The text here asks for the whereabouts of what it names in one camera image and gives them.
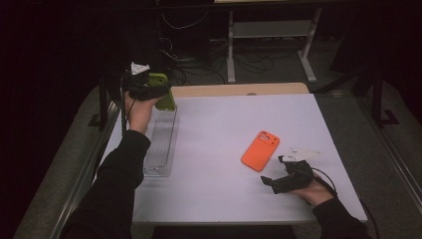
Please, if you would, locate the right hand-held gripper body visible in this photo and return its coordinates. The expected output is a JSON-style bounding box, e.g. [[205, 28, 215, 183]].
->
[[281, 147, 322, 193]]

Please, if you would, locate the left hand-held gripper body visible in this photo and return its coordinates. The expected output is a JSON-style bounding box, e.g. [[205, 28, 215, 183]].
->
[[122, 61, 157, 102]]

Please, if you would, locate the green clown phone case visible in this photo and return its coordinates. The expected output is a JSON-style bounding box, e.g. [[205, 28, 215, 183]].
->
[[147, 73, 177, 113]]

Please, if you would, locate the orange phone case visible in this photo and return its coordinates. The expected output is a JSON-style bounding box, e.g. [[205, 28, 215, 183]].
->
[[240, 129, 281, 172]]

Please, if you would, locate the clear ribbed plastic rack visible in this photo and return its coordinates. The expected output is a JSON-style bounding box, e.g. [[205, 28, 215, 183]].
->
[[142, 108, 181, 178]]

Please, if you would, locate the person's left hand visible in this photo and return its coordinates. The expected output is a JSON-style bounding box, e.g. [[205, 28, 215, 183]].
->
[[124, 96, 161, 135]]

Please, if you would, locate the person's right hand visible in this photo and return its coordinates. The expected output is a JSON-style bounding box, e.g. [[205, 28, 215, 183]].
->
[[297, 174, 334, 207]]

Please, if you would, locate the black metal stand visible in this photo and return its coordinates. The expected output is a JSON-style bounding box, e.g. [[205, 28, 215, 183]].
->
[[88, 74, 115, 132], [352, 64, 401, 128]]

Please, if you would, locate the wooden table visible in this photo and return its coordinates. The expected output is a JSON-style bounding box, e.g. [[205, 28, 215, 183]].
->
[[170, 82, 311, 99]]

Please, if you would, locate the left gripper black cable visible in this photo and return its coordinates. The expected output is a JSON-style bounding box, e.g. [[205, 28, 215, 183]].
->
[[118, 73, 137, 137]]

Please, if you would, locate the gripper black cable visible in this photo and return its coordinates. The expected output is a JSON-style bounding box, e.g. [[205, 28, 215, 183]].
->
[[118, 73, 137, 137], [310, 166, 381, 239]]

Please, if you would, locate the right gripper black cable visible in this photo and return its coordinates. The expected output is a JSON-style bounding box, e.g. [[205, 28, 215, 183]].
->
[[310, 166, 381, 239]]

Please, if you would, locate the tangle of black floor cables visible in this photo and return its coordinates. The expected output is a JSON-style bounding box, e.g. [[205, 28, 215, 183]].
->
[[158, 36, 300, 87]]

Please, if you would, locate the white hanging cable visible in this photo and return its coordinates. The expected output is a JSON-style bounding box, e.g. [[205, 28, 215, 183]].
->
[[160, 11, 209, 32]]

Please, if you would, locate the metal rail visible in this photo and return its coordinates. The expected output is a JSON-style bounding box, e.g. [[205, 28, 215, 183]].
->
[[359, 98, 422, 203], [49, 103, 122, 239]]

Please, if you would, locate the white metal desk frame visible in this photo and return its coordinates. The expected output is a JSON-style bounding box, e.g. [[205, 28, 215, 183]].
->
[[227, 7, 322, 84]]

